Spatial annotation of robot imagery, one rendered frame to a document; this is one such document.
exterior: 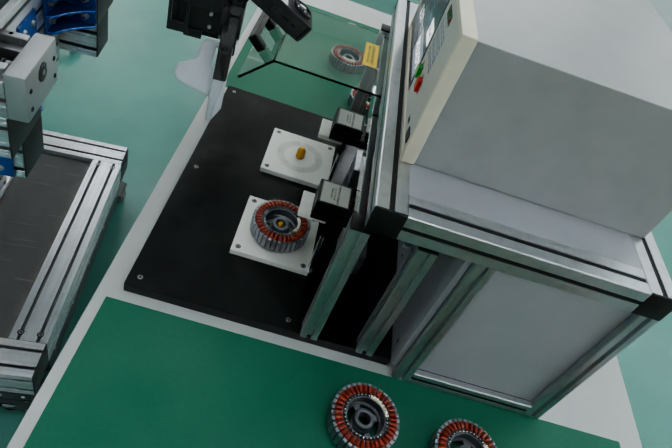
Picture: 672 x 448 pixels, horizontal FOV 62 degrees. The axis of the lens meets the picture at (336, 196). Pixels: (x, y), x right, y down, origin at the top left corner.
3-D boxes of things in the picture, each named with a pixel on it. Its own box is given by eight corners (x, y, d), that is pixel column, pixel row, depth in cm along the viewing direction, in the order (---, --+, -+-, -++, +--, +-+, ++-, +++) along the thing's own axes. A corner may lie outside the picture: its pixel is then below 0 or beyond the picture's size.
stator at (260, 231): (242, 243, 104) (245, 230, 101) (258, 203, 112) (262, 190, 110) (299, 262, 105) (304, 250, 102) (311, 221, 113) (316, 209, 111)
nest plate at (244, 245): (229, 253, 103) (230, 248, 102) (248, 199, 114) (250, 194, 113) (306, 276, 104) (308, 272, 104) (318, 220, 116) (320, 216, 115)
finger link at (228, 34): (211, 79, 67) (226, 6, 66) (226, 82, 67) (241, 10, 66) (209, 78, 62) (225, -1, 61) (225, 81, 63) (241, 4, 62)
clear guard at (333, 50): (236, 77, 102) (242, 49, 98) (266, 21, 119) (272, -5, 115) (404, 133, 105) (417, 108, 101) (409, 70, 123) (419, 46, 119)
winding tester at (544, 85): (399, 161, 80) (462, 33, 66) (408, 27, 112) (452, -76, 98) (643, 240, 83) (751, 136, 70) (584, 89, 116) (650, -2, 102)
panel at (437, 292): (389, 364, 96) (467, 256, 76) (404, 140, 145) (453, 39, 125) (396, 366, 96) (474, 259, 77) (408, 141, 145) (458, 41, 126)
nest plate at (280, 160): (259, 171, 121) (260, 166, 120) (273, 131, 132) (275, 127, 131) (325, 191, 122) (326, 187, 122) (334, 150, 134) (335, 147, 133)
